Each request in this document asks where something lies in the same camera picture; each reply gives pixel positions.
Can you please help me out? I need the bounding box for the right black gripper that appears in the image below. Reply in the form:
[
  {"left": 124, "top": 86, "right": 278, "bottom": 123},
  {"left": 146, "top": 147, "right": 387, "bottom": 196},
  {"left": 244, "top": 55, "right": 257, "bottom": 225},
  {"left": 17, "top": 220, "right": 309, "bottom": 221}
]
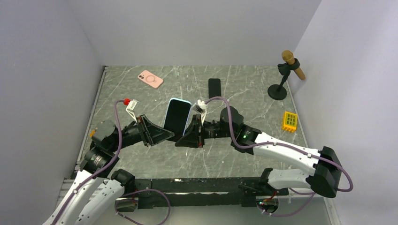
[{"left": 175, "top": 115, "right": 235, "bottom": 149}]

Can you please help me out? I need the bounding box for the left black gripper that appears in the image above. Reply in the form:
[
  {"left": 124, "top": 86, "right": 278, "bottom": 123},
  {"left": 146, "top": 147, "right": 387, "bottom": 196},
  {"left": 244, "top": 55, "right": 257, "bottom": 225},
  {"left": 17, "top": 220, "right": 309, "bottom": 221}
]
[{"left": 110, "top": 114, "right": 176, "bottom": 152}]

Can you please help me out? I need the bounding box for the blue phone case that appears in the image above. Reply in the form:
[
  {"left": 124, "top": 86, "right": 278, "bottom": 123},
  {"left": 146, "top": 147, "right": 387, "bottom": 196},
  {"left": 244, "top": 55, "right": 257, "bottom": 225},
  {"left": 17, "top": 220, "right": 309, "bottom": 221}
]
[{"left": 163, "top": 97, "right": 192, "bottom": 138}]

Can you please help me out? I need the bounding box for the pink phone case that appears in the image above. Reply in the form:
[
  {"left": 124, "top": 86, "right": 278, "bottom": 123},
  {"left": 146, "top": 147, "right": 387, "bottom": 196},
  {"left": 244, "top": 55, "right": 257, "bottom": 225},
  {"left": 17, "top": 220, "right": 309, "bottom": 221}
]
[{"left": 138, "top": 70, "right": 164, "bottom": 89}]

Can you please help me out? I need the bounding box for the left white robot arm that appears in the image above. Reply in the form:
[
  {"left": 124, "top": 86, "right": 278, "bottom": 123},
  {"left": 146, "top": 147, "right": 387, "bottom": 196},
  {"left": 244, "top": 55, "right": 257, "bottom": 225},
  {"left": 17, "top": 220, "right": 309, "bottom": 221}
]
[{"left": 45, "top": 115, "right": 174, "bottom": 225}]

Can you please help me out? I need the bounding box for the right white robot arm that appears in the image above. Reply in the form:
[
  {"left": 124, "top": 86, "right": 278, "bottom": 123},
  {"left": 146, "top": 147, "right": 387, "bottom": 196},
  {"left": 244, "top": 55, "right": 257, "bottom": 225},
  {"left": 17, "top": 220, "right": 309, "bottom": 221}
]
[{"left": 175, "top": 107, "right": 342, "bottom": 198}]

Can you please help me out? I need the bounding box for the black microphone stand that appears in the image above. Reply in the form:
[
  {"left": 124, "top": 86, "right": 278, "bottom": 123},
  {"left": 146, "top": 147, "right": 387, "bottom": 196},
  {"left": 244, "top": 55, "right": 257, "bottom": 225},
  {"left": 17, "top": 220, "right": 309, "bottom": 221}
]
[{"left": 268, "top": 62, "right": 292, "bottom": 100}]

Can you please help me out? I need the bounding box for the yellow toy block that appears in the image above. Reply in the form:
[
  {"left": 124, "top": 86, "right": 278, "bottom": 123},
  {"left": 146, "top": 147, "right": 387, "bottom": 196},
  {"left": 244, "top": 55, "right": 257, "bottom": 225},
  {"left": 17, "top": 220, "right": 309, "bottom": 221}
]
[{"left": 282, "top": 111, "right": 298, "bottom": 133}]

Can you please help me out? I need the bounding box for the gold microphone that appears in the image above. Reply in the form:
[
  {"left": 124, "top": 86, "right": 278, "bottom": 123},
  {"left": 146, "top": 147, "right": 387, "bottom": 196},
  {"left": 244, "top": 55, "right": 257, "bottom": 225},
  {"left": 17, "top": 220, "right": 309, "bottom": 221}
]
[{"left": 282, "top": 50, "right": 306, "bottom": 81}]

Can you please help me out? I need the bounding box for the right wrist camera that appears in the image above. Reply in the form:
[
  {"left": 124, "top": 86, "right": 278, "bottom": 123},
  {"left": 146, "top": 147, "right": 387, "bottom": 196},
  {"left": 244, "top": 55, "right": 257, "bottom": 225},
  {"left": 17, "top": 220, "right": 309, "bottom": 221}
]
[{"left": 192, "top": 99, "right": 207, "bottom": 124}]

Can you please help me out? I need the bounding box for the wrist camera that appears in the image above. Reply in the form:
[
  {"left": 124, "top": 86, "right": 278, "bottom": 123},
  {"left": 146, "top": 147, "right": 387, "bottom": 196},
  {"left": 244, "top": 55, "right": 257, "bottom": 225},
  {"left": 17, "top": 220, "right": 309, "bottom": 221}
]
[
  {"left": 123, "top": 98, "right": 138, "bottom": 123},
  {"left": 192, "top": 99, "right": 207, "bottom": 124}
]

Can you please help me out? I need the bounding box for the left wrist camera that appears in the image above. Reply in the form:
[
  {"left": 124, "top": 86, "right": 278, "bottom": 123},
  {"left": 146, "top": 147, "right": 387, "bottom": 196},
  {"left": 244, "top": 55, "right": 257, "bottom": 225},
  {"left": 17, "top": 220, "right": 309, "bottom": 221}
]
[{"left": 123, "top": 98, "right": 138, "bottom": 123}]

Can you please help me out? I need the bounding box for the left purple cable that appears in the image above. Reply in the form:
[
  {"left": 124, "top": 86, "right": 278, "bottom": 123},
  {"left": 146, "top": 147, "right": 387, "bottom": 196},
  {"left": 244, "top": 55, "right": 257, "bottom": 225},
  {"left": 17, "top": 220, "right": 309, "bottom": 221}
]
[{"left": 51, "top": 98, "right": 171, "bottom": 225}]

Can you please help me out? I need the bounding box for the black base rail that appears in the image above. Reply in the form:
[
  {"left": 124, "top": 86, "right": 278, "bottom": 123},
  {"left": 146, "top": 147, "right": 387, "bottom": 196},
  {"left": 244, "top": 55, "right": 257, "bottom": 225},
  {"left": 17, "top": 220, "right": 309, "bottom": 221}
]
[{"left": 118, "top": 177, "right": 287, "bottom": 211}]

